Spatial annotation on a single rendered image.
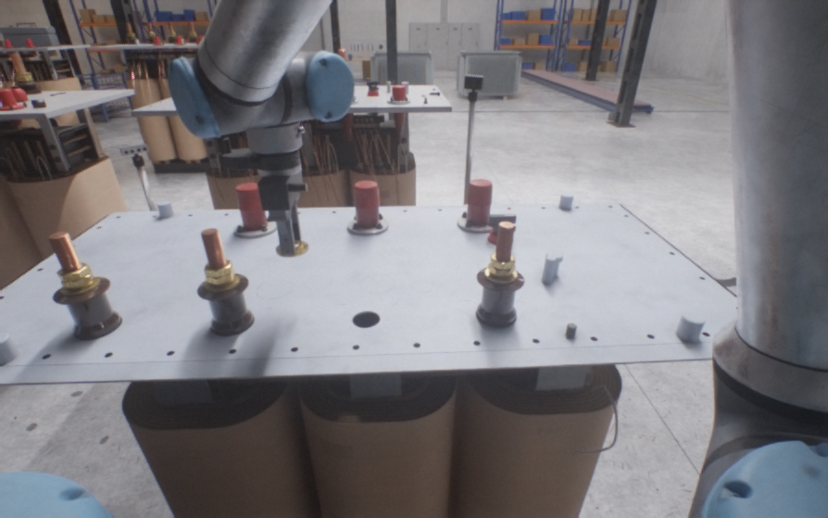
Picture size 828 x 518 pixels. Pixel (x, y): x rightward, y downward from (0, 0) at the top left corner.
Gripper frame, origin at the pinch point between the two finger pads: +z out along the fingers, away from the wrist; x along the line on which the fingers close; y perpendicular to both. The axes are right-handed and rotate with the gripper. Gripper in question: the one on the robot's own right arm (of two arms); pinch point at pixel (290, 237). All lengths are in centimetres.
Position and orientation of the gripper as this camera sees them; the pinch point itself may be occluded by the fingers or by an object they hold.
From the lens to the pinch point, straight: 85.7
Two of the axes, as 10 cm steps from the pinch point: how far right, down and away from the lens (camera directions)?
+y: 10.0, -0.3, 0.5
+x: -0.5, -4.8, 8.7
